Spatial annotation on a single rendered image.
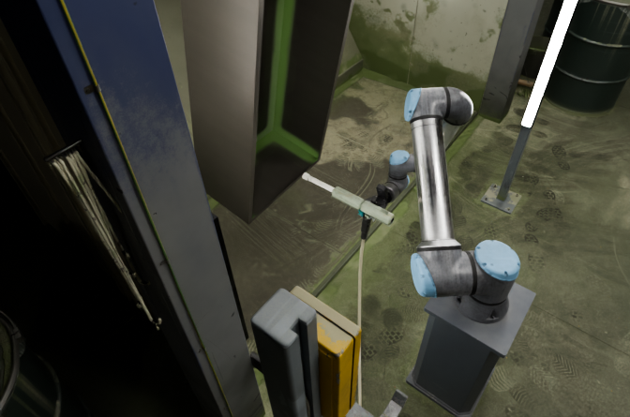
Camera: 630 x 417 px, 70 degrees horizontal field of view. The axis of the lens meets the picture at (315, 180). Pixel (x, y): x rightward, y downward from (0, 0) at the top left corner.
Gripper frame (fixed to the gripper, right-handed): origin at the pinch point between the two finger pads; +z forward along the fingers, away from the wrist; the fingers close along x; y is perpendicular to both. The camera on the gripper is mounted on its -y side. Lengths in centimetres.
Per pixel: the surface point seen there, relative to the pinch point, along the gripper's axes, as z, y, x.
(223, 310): 86, -21, 3
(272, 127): -35, 6, 83
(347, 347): 109, -82, -47
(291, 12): -27, -67, 67
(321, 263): -7, 58, 24
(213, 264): 88, -42, 4
